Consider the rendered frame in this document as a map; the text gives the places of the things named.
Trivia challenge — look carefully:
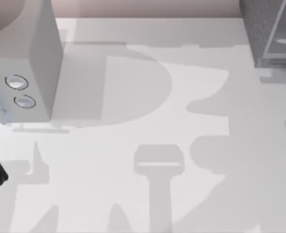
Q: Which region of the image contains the pale microwave oven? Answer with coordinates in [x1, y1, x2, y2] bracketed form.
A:
[0, 0, 63, 125]

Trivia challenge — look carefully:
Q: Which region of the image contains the smaller round microwave knob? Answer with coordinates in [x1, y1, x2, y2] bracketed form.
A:
[13, 95, 36, 109]

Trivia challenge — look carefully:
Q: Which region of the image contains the grey cabinet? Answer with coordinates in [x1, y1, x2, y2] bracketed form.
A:
[238, 0, 286, 69]

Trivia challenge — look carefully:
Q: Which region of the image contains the larger round microwave knob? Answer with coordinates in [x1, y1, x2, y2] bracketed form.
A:
[4, 74, 29, 91]

